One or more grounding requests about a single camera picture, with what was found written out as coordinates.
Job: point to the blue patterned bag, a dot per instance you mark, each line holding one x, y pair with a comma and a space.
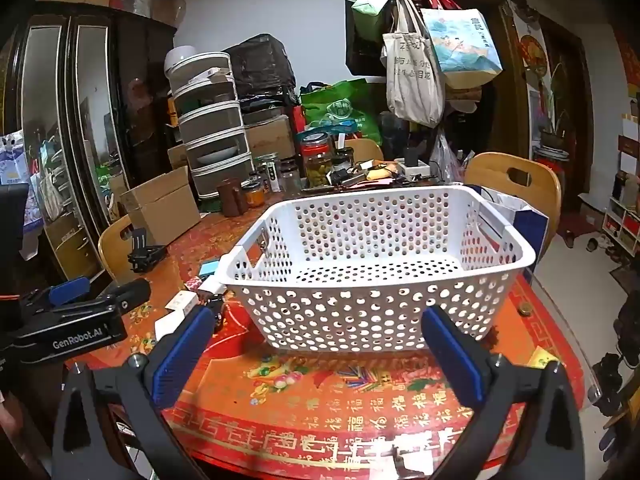
12, 160

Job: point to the closed cardboard box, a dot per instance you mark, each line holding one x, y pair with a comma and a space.
267, 137

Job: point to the black lidded glass jar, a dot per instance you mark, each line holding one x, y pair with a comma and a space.
290, 176

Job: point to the glass pickle jar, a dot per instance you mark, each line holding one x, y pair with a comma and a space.
317, 160

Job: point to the small white box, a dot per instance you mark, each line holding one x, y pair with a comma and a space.
181, 302
167, 326

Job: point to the green shopping bag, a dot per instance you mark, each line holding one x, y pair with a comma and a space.
345, 110

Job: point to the potted plant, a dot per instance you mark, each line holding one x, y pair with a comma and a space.
554, 125

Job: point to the green gift bag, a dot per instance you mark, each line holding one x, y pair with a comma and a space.
372, 2

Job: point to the small orange jar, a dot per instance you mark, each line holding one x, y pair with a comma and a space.
253, 195

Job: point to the clear plastic bag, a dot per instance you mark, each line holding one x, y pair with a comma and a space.
445, 155

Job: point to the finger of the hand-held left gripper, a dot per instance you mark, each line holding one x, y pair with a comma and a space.
70, 290
132, 292

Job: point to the white perforated plastic basket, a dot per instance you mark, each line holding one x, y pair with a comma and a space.
350, 310

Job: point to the brass coin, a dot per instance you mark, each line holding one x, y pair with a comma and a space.
524, 309

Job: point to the white plastic drawer tower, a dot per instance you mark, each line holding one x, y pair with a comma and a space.
215, 125

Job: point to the black clamp mount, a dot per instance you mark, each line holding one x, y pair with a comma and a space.
145, 252

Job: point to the open cardboard box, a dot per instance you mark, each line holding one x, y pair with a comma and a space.
160, 210

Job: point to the white plastic bag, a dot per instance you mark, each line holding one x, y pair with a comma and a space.
412, 80

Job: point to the blue printed paper bag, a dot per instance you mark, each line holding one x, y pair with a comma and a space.
460, 45

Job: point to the white and blue paper bag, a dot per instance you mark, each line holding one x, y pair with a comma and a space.
525, 220

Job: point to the small blue box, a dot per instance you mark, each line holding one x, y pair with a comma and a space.
210, 268

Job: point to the small black device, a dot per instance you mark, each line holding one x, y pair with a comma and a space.
215, 310

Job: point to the dark mirrored wardrobe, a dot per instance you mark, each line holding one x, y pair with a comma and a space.
135, 110

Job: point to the white cubby shelf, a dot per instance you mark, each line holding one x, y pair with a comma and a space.
620, 220

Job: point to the wooden chair back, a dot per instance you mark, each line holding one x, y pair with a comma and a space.
490, 175

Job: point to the large red lidded jar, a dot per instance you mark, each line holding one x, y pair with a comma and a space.
550, 165

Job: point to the black plastic bag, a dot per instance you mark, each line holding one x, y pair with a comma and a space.
260, 65

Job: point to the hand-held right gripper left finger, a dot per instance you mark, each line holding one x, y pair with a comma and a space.
180, 355

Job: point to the brown wooden door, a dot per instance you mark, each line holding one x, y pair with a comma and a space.
575, 60

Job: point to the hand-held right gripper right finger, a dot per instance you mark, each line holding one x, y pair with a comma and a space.
455, 360

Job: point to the yellow card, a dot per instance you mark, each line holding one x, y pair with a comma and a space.
544, 357

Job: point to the brown ceramic jar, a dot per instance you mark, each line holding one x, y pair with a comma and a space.
231, 199

